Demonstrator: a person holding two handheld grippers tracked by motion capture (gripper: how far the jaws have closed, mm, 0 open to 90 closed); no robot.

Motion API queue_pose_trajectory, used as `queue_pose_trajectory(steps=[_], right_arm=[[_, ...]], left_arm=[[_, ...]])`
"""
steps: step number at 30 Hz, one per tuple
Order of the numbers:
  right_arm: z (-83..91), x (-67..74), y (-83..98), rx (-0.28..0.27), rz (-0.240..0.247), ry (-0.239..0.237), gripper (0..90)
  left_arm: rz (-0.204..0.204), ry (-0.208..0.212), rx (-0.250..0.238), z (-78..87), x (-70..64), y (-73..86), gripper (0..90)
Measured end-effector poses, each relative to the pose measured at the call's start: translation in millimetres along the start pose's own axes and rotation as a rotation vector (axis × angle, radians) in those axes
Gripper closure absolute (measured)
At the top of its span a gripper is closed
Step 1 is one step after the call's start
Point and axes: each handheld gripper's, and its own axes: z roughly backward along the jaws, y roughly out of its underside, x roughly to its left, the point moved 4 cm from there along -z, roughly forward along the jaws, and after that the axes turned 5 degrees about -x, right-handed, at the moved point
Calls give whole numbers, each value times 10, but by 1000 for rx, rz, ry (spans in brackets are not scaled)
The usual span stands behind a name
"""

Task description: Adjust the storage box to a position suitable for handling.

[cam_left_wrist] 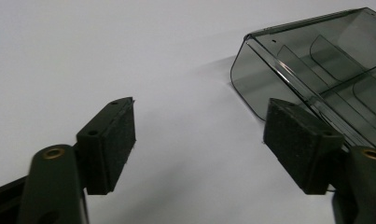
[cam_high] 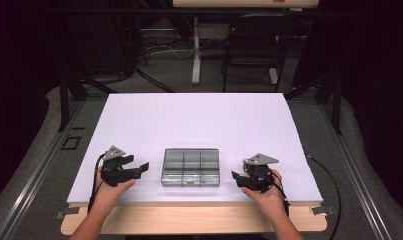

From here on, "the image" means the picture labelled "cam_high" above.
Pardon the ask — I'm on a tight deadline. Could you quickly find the light wooden table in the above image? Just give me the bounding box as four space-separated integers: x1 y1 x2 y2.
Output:
60 201 328 236

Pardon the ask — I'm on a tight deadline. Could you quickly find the black metal stand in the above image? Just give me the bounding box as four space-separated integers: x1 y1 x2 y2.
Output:
57 64 117 133
283 71 343 136

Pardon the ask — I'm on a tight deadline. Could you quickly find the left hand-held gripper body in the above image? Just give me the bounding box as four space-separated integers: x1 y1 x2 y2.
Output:
100 145 127 188

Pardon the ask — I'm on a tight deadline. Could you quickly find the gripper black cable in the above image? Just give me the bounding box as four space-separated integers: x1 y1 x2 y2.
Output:
270 170 291 216
87 153 109 214

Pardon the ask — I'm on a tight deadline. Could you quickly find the aluminium floor rail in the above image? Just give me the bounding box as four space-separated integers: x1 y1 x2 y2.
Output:
318 99 394 240
0 99 87 240

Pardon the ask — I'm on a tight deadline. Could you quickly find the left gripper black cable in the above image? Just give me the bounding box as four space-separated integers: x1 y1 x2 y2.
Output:
87 153 109 214

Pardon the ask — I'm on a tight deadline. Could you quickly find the clear grey compartment box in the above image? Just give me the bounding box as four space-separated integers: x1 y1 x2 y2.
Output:
160 148 221 188

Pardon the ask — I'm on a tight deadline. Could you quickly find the tangle of floor cables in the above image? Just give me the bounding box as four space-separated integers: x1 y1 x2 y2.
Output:
135 31 217 68

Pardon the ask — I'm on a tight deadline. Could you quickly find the grey metal table bracket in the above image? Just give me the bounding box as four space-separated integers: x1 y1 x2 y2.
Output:
310 204 337 216
54 206 81 221

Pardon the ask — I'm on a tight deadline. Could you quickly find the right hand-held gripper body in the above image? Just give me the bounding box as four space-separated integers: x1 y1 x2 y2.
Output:
242 153 280 194

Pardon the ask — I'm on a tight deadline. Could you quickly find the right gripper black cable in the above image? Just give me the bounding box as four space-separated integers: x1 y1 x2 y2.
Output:
270 170 291 216

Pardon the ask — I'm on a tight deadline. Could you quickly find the long black cable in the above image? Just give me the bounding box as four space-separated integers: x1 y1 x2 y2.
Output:
305 154 343 240

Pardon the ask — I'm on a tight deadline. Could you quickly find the person's left hand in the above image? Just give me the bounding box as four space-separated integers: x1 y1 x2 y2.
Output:
94 165 137 210

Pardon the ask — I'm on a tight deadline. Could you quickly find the thick black floor cable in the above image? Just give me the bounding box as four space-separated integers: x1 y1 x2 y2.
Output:
134 66 181 94

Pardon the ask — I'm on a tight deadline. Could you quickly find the white-legged desk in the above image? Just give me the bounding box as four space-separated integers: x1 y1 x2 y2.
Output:
172 0 320 86

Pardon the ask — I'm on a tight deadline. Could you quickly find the person's right hand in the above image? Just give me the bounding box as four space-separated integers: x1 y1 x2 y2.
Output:
241 168 290 218

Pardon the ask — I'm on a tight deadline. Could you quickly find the black chair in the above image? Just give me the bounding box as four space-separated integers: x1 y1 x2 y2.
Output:
220 13 299 94

